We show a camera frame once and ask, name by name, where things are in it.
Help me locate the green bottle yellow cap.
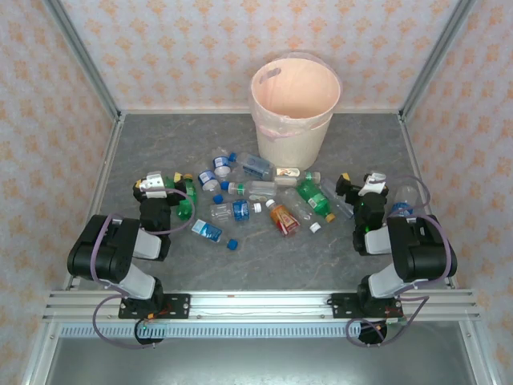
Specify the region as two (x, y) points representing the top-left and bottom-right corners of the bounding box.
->
(295, 179), (337, 225)
(166, 172), (198, 222)

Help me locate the plain clear plastic bottle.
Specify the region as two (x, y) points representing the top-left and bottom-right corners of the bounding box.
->
(319, 177), (355, 221)

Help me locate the large clear bottle blue label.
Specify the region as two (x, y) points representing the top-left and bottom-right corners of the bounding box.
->
(389, 183), (418, 218)

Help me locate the bottle orange white label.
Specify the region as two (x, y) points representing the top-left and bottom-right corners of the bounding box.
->
(274, 166), (322, 188)

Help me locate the clear bottle blue label white cap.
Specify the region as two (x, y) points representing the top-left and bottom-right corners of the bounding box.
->
(209, 199), (264, 223)

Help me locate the orange sauce bottle white cap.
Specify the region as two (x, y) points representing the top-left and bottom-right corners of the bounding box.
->
(265, 199), (301, 238)

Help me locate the clear bottle green cap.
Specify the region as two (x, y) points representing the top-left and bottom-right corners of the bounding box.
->
(230, 180), (278, 198)

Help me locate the beige plastic bin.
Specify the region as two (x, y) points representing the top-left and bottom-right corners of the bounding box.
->
(250, 55), (344, 174)

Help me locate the blue tinted plastic bottle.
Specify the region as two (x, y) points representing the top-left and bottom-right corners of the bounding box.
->
(236, 152), (277, 181)

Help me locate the grey metal panel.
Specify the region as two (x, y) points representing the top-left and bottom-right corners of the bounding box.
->
(43, 336), (476, 385)

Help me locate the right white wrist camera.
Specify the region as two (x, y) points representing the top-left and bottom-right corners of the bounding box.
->
(357, 171), (389, 197)

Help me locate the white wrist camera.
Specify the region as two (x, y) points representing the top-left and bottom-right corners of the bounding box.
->
(357, 171), (389, 197)
(139, 171), (168, 201)

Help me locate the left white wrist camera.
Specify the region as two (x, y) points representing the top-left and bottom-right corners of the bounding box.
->
(139, 171), (168, 201)

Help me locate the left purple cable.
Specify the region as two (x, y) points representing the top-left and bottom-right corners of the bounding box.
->
(90, 188), (197, 350)

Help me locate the purple cable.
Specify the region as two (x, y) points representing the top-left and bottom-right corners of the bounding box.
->
(90, 188), (197, 350)
(346, 175), (458, 348)

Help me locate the aluminium table side rail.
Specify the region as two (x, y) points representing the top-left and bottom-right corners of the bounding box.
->
(398, 114), (460, 290)
(63, 114), (125, 292)

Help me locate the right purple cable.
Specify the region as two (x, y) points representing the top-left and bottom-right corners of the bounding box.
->
(346, 175), (458, 348)

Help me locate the aluminium table back rail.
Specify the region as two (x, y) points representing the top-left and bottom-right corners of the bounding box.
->
(118, 107), (404, 117)

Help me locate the left black mount plate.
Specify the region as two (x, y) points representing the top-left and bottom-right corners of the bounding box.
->
(118, 294), (192, 320)

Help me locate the black mount plate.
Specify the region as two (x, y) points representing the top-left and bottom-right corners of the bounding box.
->
(118, 294), (192, 320)
(330, 292), (404, 320)

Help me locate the right black mount plate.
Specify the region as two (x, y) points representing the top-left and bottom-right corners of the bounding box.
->
(330, 292), (404, 320)

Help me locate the black round cable port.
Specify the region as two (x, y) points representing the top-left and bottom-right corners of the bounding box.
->
(357, 319), (389, 347)
(135, 318), (166, 347)

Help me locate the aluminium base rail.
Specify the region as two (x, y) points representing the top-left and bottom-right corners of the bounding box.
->
(42, 288), (482, 322)

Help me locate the aluminium frame post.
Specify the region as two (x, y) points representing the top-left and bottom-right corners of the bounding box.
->
(42, 0), (123, 124)
(398, 0), (480, 124)

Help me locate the grey slotted cable duct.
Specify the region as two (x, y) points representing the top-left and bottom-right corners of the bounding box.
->
(59, 322), (402, 338)

